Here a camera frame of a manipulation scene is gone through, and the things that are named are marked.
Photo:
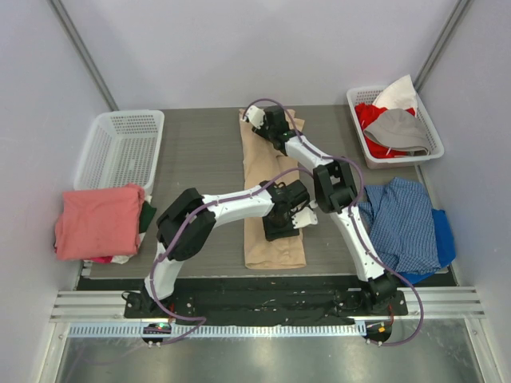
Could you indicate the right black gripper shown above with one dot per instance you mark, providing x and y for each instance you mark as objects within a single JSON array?
[{"x": 266, "y": 132}]

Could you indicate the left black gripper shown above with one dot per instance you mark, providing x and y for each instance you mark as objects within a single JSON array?
[{"x": 280, "y": 230}]

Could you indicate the beige t-shirt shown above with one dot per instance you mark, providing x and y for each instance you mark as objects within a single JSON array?
[{"x": 261, "y": 164}]

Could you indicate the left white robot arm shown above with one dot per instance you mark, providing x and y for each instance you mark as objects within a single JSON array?
[{"x": 183, "y": 229}]

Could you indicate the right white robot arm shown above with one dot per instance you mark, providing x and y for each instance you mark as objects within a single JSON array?
[{"x": 337, "y": 196}]

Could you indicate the red garment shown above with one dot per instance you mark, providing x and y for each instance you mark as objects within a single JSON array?
[{"x": 367, "y": 114}]

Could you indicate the right white plastic basket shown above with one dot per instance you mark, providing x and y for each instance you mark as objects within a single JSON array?
[{"x": 367, "y": 94}]

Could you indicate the white plastic basket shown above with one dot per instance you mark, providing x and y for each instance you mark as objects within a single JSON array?
[
  {"x": 367, "y": 94},
  {"x": 122, "y": 148}
]

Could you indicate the blue checkered shirt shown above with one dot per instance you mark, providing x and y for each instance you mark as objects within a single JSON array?
[{"x": 399, "y": 217}]

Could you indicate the grey bucket hat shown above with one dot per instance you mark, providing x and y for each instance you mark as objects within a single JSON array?
[{"x": 398, "y": 133}]

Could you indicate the white cloth in basket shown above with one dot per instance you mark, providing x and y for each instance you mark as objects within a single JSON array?
[{"x": 401, "y": 94}]

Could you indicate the dark green garment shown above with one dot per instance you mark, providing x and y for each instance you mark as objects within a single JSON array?
[{"x": 146, "y": 216}]

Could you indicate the magenta and white garment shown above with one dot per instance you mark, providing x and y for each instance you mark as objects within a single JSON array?
[{"x": 115, "y": 259}]

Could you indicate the left white plastic basket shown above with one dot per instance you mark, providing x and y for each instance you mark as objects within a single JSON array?
[{"x": 122, "y": 148}]

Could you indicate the solid blue garment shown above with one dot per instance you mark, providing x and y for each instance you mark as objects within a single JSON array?
[{"x": 445, "y": 246}]

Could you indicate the pink folded t-shirt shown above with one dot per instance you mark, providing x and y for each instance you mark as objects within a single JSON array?
[{"x": 99, "y": 223}]

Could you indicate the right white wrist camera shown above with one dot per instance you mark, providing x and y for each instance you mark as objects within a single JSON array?
[{"x": 254, "y": 116}]

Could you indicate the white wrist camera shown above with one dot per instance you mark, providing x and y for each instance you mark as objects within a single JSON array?
[
  {"x": 304, "y": 218},
  {"x": 254, "y": 116}
]

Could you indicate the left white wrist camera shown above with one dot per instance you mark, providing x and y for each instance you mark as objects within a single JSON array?
[{"x": 304, "y": 218}]

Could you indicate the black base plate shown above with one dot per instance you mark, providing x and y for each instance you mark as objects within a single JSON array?
[{"x": 266, "y": 301}]

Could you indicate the white slotted cable duct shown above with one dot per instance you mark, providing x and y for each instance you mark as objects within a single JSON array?
[{"x": 152, "y": 330}]

